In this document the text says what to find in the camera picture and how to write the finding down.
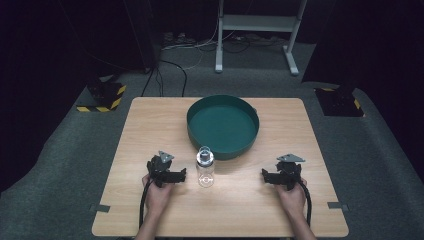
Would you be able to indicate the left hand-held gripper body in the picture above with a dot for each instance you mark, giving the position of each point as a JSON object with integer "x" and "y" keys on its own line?
{"x": 159, "y": 168}

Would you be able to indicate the white metal stand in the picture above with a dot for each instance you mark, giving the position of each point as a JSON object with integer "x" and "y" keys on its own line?
{"x": 256, "y": 23}

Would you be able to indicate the grey tape strip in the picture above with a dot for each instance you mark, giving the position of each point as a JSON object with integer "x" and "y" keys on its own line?
{"x": 100, "y": 208}
{"x": 338, "y": 206}

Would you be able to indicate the person's right hand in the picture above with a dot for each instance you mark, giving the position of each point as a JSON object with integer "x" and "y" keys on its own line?
{"x": 293, "y": 200}

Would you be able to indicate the clear plastic water bottle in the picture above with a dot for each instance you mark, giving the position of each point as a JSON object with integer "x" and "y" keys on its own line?
{"x": 205, "y": 168}

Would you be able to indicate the black striped stand base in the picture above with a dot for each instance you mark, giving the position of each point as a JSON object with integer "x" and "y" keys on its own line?
{"x": 104, "y": 96}
{"x": 340, "y": 102}

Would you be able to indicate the person's left hand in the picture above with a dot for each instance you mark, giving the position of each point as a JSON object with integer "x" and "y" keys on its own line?
{"x": 158, "y": 198}

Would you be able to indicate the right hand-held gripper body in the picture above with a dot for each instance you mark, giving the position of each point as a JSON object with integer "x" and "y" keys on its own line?
{"x": 288, "y": 170}

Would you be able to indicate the green round basin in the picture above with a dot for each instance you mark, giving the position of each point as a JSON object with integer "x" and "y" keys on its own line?
{"x": 222, "y": 128}

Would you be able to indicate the power strip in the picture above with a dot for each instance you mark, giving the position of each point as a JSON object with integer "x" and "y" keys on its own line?
{"x": 178, "y": 38}

